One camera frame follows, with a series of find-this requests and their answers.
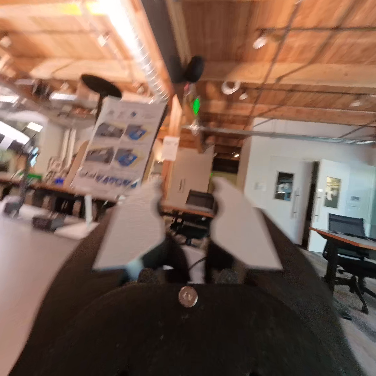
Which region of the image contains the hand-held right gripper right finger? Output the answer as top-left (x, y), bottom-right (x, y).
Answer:
top-left (210, 178), bottom-right (284, 271)

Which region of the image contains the black disc floor lamp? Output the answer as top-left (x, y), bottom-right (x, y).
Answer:
top-left (81, 74), bottom-right (122, 124)

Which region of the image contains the black ceiling dome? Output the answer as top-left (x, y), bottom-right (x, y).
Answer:
top-left (170, 56), bottom-right (205, 83)

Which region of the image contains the wooden backboard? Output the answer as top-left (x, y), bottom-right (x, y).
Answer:
top-left (63, 140), bottom-right (89, 188)

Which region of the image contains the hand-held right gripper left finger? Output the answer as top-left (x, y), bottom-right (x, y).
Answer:
top-left (92, 179), bottom-right (166, 271)

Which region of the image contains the white paper sheet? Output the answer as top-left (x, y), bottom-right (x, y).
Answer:
top-left (162, 136), bottom-right (180, 161)

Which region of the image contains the wooden office table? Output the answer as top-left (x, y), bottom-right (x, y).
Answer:
top-left (308, 227), bottom-right (376, 294)
top-left (160, 203), bottom-right (215, 235)

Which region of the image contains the black office chair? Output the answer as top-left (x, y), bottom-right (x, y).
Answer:
top-left (173, 189), bottom-right (215, 246)
top-left (322, 213), bottom-right (371, 315)

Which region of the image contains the white light panel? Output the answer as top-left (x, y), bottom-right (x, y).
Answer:
top-left (0, 119), bottom-right (39, 153)

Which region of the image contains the instruction sheet in acrylic holder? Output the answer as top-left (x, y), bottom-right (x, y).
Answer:
top-left (70, 98), bottom-right (168, 197)

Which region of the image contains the dark grey power station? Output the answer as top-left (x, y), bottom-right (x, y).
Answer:
top-left (32, 214), bottom-right (66, 232)

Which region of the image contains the instruction poster on stand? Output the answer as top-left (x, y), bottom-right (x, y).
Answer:
top-left (54, 194), bottom-right (100, 240)

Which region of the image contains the silver ceiling duct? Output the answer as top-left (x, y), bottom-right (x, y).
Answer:
top-left (129, 26), bottom-right (172, 102)

